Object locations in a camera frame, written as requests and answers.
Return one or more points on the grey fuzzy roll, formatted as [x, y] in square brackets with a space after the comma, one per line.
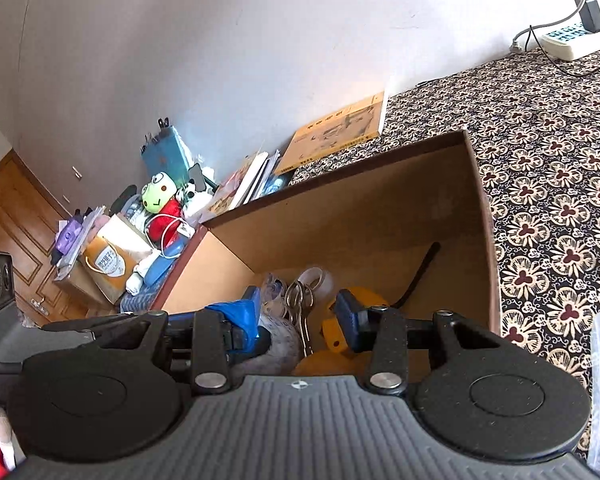
[280, 341]

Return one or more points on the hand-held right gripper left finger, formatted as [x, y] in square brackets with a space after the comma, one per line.
[253, 310]

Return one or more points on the green frog plush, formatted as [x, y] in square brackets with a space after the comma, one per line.
[159, 195]

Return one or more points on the blue bag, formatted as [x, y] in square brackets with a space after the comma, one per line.
[167, 152]

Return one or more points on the black white panda plush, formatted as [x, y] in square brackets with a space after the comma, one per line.
[192, 197]

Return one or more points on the yellow book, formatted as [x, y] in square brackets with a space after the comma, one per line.
[330, 135]

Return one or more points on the white orange paper bag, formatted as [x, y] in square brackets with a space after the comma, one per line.
[112, 255]

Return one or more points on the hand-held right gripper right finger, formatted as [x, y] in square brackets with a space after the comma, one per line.
[344, 317]

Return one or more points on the clear tape roll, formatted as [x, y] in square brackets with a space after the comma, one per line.
[325, 280]

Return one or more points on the metal scissors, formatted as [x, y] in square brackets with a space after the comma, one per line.
[296, 300]

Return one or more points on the brown cardboard box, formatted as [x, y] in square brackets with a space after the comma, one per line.
[360, 210]

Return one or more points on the wooden door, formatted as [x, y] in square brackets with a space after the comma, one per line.
[15, 220]

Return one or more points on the white power strip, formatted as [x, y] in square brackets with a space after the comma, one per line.
[575, 42]

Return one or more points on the floral patterned blanket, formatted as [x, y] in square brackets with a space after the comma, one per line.
[555, 160]

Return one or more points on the stack of books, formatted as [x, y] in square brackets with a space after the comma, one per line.
[242, 180]

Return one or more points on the black power adapter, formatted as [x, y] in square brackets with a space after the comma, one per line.
[592, 14]

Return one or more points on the purple packet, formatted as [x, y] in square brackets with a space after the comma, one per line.
[70, 235]

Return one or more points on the black stick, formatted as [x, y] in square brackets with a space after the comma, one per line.
[422, 270]

